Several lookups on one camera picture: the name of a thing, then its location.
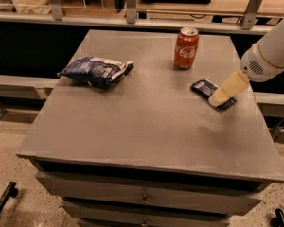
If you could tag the blue white chip bag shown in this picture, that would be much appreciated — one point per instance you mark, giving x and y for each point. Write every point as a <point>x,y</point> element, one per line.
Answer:
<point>98,72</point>

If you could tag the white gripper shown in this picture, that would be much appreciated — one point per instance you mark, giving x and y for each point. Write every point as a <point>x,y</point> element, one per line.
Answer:
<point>255,64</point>

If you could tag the middle metal bracket post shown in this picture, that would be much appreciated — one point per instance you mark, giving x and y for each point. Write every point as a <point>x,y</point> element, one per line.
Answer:
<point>131,11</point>

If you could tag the upper grey drawer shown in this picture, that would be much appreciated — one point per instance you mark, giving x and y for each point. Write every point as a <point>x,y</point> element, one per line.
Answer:
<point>69,187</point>

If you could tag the grey metal rail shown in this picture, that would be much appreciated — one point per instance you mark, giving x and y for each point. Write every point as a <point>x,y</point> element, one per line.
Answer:
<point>218,28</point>

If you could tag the black leg bottom left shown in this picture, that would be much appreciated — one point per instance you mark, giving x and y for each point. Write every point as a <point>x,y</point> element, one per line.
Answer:
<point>10,192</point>

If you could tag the black leg bottom right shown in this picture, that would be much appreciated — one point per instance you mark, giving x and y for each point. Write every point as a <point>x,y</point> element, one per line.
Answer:
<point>278,219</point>

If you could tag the red Coca-Cola can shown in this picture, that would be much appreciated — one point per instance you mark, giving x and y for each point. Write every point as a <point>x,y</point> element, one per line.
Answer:
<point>186,47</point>

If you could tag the metal bracket post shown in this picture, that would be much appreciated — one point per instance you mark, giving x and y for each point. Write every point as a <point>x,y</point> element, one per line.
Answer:
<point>248,19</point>
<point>131,11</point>
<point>57,10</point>

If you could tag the left metal bracket post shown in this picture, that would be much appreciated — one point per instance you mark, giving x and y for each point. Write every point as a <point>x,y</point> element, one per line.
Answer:
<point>57,10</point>

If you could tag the lower grey drawer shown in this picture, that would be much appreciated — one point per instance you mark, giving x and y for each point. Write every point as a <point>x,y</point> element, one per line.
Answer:
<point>142,217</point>

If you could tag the right metal bracket post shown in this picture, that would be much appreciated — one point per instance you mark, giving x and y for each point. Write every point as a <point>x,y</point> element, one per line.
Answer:
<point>248,19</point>

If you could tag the dark blue snack bar wrapper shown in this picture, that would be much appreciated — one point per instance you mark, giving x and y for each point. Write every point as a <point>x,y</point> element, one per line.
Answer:
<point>206,88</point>

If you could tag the grey drawer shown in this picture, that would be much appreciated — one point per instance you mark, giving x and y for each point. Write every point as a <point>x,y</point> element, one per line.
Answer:
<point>142,217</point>
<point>69,187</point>

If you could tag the black leg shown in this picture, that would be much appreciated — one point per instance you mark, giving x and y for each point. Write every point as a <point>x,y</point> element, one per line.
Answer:
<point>10,192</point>
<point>278,219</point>

